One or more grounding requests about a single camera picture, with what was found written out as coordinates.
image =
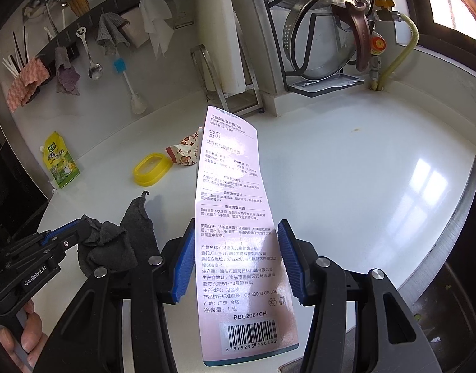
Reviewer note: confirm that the yellow seasoning pouch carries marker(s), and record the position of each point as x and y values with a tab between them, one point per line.
58	160

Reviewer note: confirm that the grey hanging dishcloth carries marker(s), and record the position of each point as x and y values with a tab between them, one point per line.
109	34

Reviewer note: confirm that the hanging metal spoon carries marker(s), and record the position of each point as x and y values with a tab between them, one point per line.
95	69

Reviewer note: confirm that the pink wavy sponge cloth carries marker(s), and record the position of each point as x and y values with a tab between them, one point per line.
25	85

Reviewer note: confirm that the dark window frame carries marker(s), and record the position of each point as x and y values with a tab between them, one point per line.
447	27

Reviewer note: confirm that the red white snack wrapper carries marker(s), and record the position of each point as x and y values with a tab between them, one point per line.
186	152

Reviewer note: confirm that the gas valve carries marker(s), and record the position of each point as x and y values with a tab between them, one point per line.
377	42

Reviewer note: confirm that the pink toothbrush package card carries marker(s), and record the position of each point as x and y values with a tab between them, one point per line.
245	303

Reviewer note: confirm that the dark wall hook rail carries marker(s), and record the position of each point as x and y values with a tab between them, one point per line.
90	20

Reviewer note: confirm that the white cutting board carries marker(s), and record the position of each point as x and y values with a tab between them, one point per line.
216	28

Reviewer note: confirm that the pot lid with handle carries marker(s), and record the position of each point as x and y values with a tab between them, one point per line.
320	37

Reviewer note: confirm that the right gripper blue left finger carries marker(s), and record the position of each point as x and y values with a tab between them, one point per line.
182	263

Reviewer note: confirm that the grey purple hanging cloth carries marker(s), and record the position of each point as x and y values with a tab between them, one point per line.
66	75

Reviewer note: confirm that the dark grey rag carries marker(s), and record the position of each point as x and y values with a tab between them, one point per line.
118	248

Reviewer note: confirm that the metal cutting board rack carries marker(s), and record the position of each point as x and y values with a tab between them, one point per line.
234	89

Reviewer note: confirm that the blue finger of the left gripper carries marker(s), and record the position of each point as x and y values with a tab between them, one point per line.
74	232

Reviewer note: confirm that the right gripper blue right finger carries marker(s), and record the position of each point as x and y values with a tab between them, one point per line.
293	259

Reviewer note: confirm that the black dish rack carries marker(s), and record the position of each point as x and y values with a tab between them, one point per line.
320	37

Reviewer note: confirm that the black kitchen sink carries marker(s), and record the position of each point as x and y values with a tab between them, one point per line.
441	293

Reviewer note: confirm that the white chopsticks bundle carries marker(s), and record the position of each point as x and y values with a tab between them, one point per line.
11	64

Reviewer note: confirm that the blue white bottle brush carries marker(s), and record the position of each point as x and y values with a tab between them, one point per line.
138	106

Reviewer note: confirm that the black range hood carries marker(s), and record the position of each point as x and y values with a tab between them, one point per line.
24	187

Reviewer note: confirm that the white hanging cloth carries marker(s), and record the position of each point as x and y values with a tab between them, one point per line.
155	14

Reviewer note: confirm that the left hand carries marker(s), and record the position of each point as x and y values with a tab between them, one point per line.
32	339

